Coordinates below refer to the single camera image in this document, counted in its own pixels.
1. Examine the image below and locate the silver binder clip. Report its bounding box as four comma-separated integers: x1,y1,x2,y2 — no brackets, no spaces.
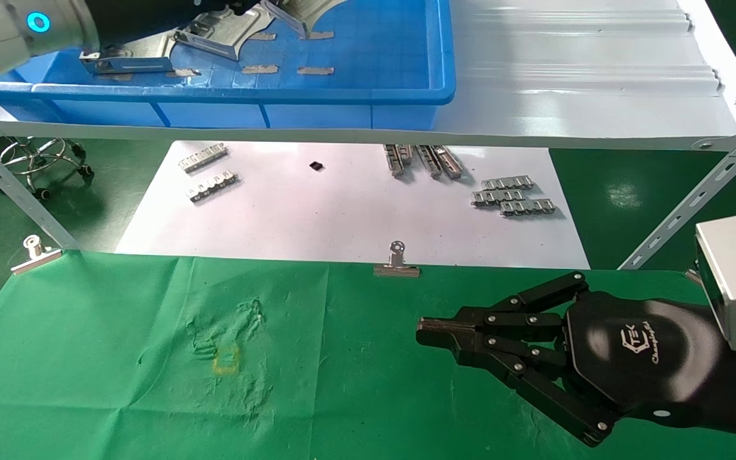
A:
11,234,64,276
374,240,422,279

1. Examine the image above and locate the silver clip strip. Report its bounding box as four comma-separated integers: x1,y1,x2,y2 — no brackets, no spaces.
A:
481,177,535,192
471,189,526,208
500,199,557,217

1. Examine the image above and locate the blue plastic bin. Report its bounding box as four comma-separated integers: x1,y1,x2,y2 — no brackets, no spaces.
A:
0,0,457,130

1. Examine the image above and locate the white paper sheet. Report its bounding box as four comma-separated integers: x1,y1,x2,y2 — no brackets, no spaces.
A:
116,141,592,270

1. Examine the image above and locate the silver metal housing part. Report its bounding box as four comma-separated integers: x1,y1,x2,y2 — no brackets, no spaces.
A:
79,35,178,75
259,0,349,40
173,5,277,62

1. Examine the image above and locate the chrome stool base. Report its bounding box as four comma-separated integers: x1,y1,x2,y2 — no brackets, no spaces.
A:
0,137,95,201

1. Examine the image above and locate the small silver metal strip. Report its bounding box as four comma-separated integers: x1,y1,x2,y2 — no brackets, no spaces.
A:
187,169,240,204
179,143,229,174

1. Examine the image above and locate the white metal shelf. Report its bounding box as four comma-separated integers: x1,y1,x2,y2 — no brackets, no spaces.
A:
0,0,736,153

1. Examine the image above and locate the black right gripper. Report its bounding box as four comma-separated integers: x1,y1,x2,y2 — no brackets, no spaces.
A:
417,272,724,447

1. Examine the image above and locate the white perforated shelf strut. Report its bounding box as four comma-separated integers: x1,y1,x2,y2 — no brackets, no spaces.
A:
0,125,79,251
619,111,736,270

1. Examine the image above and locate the green table cloth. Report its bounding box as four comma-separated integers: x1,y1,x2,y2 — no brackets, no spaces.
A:
0,248,736,460

